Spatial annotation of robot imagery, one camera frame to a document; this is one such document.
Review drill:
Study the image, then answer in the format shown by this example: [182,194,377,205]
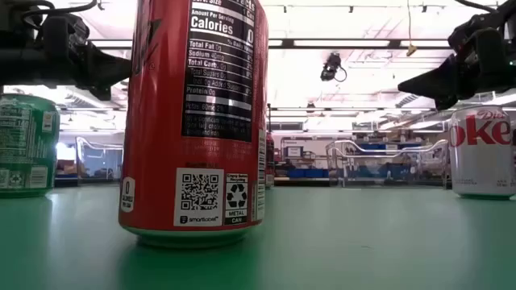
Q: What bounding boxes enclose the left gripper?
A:
[0,43,133,102]

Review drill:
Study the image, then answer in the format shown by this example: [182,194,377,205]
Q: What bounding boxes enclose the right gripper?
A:
[397,23,516,112]

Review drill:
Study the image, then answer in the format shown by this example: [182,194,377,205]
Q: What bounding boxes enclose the silver Diet Coke can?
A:
[447,105,516,201]

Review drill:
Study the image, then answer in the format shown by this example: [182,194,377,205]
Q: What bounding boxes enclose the green Sprite can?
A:
[0,93,61,199]

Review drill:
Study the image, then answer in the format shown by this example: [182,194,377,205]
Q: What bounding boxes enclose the yellow hanging plug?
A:
[406,0,418,57]

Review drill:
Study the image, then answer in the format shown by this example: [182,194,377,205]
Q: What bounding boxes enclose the black overhead light bar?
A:
[86,37,456,51]

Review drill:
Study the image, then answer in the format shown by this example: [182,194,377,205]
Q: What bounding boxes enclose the thin black crossbar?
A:
[60,106,439,112]

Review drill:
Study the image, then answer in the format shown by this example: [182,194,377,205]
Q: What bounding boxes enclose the hanging black device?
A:
[320,51,348,84]

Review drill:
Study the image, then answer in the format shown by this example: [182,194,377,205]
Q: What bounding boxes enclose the blue storage bins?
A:
[286,168,336,180]

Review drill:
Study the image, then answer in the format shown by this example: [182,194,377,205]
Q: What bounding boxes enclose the black table frame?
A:
[54,176,451,189]

